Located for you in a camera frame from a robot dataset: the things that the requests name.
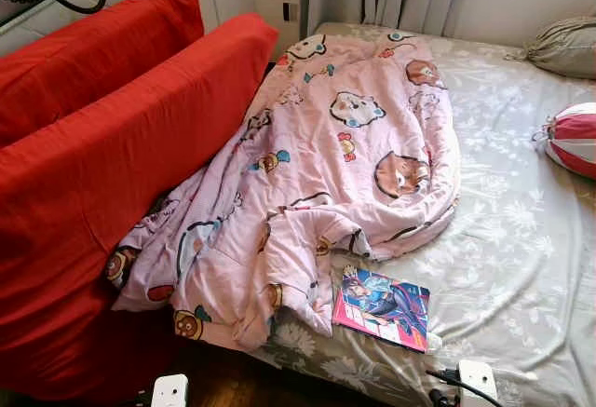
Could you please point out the red cushion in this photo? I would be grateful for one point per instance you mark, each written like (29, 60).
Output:
(84, 53)
(112, 146)

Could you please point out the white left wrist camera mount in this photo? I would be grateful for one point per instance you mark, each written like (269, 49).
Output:
(169, 393)

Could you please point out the pink cartoon print blanket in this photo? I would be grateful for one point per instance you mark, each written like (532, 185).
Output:
(354, 146)

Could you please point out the colourful comic book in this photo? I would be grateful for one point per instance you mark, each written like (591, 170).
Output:
(382, 305)

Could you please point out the grey floral bed sheet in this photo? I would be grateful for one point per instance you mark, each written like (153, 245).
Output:
(512, 239)

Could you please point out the black wall socket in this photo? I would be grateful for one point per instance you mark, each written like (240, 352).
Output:
(291, 12)

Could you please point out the grey floral pillow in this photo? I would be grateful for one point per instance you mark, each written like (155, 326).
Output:
(563, 48)

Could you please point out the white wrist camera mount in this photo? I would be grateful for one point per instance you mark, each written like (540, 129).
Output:
(169, 393)
(480, 381)

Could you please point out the red white blue bolster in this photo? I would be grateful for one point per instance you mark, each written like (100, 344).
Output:
(573, 137)

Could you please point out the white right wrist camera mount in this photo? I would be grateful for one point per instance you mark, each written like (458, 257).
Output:
(480, 381)

